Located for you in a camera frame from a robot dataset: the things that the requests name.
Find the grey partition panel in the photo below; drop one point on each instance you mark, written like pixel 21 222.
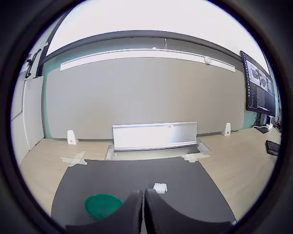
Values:
pixel 141 97

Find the white tape piece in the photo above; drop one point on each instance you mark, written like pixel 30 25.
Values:
pixel 195 158
pixel 74 159

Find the white plastic terminal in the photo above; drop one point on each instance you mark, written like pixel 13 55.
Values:
pixel 160 188

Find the white partition rail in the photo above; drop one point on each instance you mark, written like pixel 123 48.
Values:
pixel 146 54

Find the black keyboard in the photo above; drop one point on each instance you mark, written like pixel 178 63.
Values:
pixel 273 147

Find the small white bracket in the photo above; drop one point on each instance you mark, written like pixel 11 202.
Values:
pixel 72 138
pixel 226 130

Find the dark grey mat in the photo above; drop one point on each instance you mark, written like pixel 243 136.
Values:
pixel 136 175

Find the round green lid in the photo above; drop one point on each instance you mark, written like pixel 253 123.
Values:
pixel 101 206

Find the white side partition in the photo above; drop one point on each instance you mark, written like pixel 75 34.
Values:
pixel 29 112

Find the black computer monitor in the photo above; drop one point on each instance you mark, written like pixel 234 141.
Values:
pixel 260 92

